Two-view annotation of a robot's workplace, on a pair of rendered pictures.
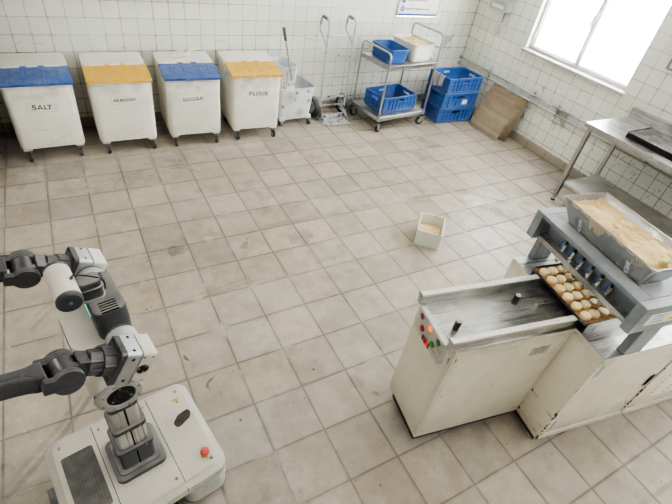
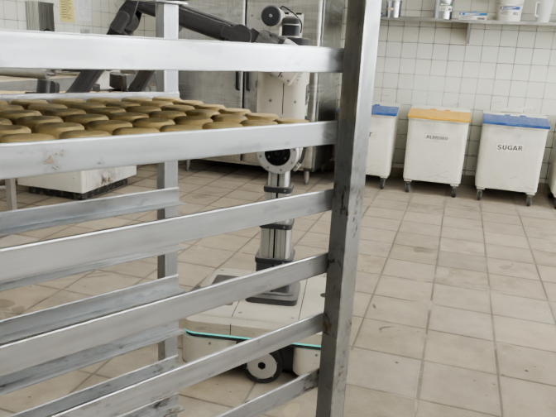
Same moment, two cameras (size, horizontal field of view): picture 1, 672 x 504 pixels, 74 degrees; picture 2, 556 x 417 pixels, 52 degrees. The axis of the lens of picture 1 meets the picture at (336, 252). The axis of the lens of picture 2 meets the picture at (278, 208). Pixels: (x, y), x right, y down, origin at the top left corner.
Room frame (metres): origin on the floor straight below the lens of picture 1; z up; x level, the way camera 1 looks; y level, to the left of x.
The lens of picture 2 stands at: (-0.49, -0.99, 1.24)
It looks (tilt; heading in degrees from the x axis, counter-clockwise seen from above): 16 degrees down; 51
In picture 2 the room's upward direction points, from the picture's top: 3 degrees clockwise
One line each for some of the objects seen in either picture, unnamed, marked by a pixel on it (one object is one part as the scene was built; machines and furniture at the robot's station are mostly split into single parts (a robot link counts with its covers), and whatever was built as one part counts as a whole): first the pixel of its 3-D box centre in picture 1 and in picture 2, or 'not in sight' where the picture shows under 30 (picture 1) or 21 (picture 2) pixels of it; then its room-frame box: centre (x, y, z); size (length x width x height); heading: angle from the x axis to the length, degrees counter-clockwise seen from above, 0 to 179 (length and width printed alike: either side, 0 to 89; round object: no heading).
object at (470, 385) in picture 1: (472, 361); not in sight; (1.59, -0.84, 0.45); 0.70 x 0.34 x 0.90; 115
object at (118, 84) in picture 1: (120, 103); (435, 149); (4.02, 2.32, 0.38); 0.64 x 0.54 x 0.77; 36
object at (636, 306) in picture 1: (594, 275); not in sight; (1.80, -1.30, 1.01); 0.72 x 0.33 x 0.34; 25
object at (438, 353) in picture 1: (431, 334); not in sight; (1.44, -0.51, 0.77); 0.24 x 0.04 x 0.14; 25
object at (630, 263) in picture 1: (620, 238); not in sight; (1.80, -1.30, 1.25); 0.56 x 0.29 x 0.14; 25
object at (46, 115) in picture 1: (43, 107); (366, 142); (3.66, 2.86, 0.38); 0.64 x 0.54 x 0.77; 37
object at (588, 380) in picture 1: (604, 335); not in sight; (2.00, -1.73, 0.42); 1.28 x 0.72 x 0.84; 115
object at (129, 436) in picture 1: (132, 439); (275, 266); (0.88, 0.72, 0.38); 0.13 x 0.13 x 0.40; 45
